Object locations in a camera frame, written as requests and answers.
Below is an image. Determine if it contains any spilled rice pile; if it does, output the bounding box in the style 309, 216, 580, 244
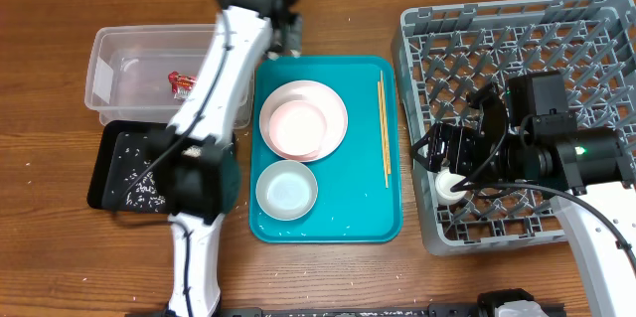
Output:
116, 147, 166, 213

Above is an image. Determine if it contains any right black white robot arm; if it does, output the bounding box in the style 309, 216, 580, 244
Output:
411, 119, 635, 316

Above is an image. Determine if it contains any white cup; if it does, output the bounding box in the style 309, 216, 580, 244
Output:
434, 169, 466, 206

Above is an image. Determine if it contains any wooden chopstick right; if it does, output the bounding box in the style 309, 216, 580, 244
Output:
379, 70, 392, 176

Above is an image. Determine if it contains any teal plastic serving tray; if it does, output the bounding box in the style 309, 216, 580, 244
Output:
248, 56, 402, 243

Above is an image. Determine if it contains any pink plate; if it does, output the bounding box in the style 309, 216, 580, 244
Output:
258, 80, 348, 163

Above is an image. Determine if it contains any red snack wrapper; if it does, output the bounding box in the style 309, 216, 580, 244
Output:
168, 72, 197, 100

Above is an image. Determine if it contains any grey bowl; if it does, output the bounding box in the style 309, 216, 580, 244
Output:
254, 160, 318, 222

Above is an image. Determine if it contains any black plastic tray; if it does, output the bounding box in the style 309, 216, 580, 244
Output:
86, 119, 237, 217

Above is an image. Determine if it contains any pink small bowl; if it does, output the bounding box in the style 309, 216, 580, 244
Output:
268, 100, 327, 157

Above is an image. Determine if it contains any clear plastic bin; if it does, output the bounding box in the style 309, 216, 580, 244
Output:
83, 23, 255, 130

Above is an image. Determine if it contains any wooden chopstick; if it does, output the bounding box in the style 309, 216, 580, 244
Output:
379, 70, 392, 176
377, 80, 389, 189

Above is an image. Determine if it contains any grey dishwasher rack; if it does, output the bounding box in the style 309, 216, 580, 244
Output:
392, 0, 635, 255

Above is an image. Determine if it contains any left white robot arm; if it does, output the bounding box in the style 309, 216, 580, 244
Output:
109, 0, 302, 316

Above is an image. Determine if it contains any wooden chopstick left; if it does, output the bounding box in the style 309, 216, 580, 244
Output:
377, 80, 389, 189

